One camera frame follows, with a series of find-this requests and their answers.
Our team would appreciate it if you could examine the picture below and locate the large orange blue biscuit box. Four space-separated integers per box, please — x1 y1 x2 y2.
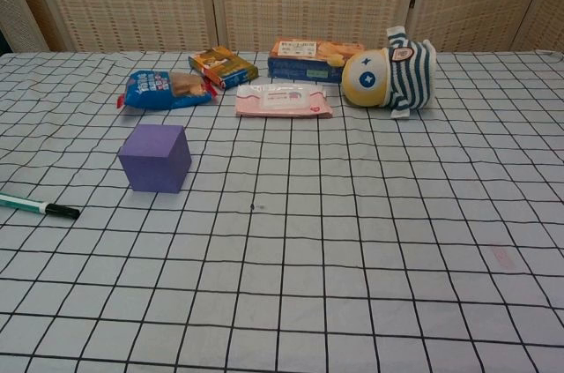
267 36 367 86

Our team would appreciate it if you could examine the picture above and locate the white black checkered tablecloth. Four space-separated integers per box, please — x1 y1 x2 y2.
0 49 564 373

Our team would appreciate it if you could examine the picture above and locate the small orange blue snack box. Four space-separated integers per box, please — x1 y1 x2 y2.
188 46 260 91

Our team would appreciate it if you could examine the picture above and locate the pink wet wipes pack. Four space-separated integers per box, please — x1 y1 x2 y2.
234 83 334 119

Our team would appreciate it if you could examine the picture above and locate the green white marker black cap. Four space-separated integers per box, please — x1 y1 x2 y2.
0 192 81 220

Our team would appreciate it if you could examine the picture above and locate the blue snack bag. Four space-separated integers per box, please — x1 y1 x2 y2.
115 69 217 110

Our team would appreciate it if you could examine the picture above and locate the yellow plush toy striped shirt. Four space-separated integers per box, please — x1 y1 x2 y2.
341 26 438 121

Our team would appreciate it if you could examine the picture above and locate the small purple cube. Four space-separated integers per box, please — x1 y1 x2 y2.
117 123 192 194

